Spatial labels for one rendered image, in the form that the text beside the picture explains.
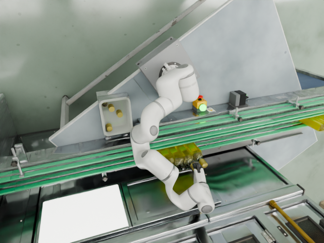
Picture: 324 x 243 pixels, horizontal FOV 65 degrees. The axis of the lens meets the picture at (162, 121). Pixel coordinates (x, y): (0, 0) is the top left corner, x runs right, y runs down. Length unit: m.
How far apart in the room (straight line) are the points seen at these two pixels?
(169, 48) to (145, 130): 0.57
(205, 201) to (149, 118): 0.44
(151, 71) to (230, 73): 0.59
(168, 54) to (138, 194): 0.77
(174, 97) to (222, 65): 0.69
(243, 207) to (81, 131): 1.00
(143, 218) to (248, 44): 1.22
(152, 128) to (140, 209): 0.52
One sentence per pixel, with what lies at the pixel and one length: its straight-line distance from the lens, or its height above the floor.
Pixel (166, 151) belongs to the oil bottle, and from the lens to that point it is 1.48.
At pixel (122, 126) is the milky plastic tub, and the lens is 1.57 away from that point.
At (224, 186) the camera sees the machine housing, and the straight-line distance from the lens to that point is 1.55.
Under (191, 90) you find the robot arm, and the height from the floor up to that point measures 1.18.
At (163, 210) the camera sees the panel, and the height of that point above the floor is 1.27.
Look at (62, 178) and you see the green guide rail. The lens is 1.51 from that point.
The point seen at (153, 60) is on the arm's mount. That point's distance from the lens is 1.40.
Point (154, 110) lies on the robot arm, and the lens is 1.03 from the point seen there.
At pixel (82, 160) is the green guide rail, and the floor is 0.93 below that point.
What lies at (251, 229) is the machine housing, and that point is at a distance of 1.38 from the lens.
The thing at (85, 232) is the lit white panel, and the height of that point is 1.27.
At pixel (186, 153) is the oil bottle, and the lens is 1.47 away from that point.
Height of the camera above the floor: 2.16
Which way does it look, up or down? 58 degrees down
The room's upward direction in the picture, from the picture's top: 143 degrees clockwise
